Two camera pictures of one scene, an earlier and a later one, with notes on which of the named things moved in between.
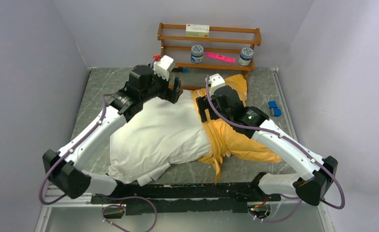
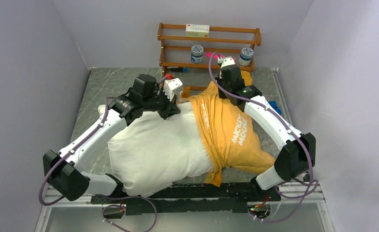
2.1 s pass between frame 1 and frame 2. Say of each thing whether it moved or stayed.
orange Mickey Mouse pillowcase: moved
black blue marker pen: stayed
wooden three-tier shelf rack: stayed
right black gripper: moved
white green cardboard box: stayed
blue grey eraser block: stayed
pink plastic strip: stayed
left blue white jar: stayed
